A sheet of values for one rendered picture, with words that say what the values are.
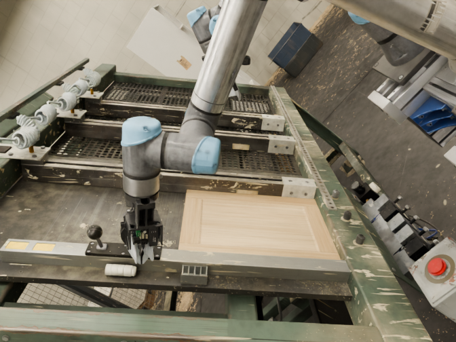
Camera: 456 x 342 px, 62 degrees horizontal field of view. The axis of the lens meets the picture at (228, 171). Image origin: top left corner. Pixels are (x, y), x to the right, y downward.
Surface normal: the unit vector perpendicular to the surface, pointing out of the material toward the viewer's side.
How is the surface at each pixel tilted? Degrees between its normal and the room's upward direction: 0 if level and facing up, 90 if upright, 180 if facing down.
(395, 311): 58
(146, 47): 90
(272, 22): 90
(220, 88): 109
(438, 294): 0
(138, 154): 85
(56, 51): 90
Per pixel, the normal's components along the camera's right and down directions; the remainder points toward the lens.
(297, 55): 0.08, 0.40
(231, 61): 0.25, 0.66
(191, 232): 0.10, -0.88
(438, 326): -0.79, -0.54
